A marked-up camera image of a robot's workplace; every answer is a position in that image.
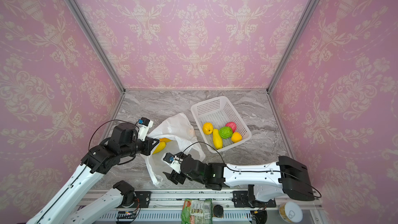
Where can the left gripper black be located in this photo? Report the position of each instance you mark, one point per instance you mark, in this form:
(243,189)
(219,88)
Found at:
(150,145)

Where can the yellow toy lemon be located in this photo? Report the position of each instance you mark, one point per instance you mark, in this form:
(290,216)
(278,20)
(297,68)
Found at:
(217,139)

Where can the yellow toy banana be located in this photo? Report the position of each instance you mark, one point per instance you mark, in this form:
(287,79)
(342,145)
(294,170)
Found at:
(159,147)

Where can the green toy apple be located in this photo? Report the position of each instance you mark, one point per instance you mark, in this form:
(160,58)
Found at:
(225,132)

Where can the small orange toy fruit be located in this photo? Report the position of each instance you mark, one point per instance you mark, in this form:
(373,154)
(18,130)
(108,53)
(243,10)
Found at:
(236,137)

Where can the yellow toy orange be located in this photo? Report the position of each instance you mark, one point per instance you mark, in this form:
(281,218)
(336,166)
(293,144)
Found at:
(208,128)

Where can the red toy apple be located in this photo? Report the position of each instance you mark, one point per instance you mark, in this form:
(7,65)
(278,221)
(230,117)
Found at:
(232,125)

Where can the white plastic bag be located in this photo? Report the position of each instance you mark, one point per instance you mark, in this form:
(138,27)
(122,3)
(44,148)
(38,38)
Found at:
(179,130)

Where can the orange toy mango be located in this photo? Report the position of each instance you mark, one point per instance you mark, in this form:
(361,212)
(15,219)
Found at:
(165,140)

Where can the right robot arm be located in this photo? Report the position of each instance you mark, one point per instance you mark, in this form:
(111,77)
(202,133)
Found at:
(265,182)

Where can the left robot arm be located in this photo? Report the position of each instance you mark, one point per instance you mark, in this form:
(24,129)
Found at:
(61,208)

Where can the green snack packet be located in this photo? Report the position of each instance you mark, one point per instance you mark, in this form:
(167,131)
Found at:
(197,211)

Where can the white plastic basket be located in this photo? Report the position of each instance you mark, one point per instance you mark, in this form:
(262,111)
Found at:
(219,111)

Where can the white lid tin can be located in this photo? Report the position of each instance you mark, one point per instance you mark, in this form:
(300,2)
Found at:
(291,212)

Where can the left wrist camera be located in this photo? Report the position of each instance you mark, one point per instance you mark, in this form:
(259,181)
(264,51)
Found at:
(144,124)

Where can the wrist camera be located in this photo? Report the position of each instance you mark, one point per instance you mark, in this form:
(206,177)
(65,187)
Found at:
(144,124)
(174,161)

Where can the dark jar on rail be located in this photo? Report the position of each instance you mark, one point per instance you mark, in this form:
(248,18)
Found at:
(218,211)

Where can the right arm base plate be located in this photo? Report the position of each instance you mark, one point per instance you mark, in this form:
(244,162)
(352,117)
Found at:
(246,198)

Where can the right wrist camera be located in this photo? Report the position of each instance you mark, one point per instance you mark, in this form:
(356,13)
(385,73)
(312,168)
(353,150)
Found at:
(174,161)

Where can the aluminium front rail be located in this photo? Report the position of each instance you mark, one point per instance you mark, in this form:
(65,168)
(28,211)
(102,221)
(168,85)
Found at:
(166,205)

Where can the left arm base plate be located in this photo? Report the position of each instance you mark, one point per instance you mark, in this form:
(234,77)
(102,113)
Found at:
(140,199)

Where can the left aluminium corner post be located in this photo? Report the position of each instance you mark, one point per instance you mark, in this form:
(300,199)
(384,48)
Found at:
(78,13)

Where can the aluminium corner post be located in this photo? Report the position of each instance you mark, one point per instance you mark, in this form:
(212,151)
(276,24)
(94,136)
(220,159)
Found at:
(300,28)
(78,13)

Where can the right aluminium corner post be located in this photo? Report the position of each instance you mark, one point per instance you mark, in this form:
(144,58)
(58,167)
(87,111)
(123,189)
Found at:
(300,28)

